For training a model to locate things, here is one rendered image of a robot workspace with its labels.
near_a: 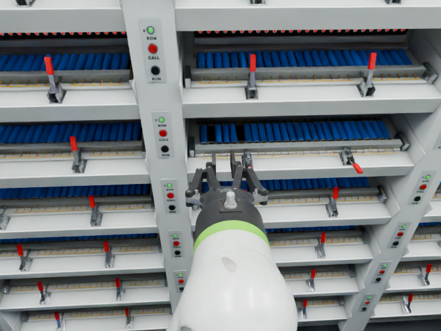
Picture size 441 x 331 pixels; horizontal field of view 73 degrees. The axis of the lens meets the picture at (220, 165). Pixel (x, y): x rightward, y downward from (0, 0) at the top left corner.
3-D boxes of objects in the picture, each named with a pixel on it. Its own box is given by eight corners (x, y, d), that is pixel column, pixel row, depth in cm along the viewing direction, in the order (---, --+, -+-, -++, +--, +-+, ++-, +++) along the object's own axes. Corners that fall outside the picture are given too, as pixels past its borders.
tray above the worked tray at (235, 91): (433, 112, 73) (473, 63, 62) (182, 118, 70) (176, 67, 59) (399, 62, 85) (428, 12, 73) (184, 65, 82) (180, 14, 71)
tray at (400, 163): (406, 175, 83) (426, 154, 76) (188, 182, 81) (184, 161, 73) (380, 123, 95) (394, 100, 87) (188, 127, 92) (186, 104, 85)
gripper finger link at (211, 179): (224, 212, 48) (215, 213, 47) (211, 180, 58) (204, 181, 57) (224, 190, 46) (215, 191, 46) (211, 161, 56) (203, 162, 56)
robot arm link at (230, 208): (195, 287, 38) (266, 285, 38) (191, 208, 33) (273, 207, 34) (197, 254, 44) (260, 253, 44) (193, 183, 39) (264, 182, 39)
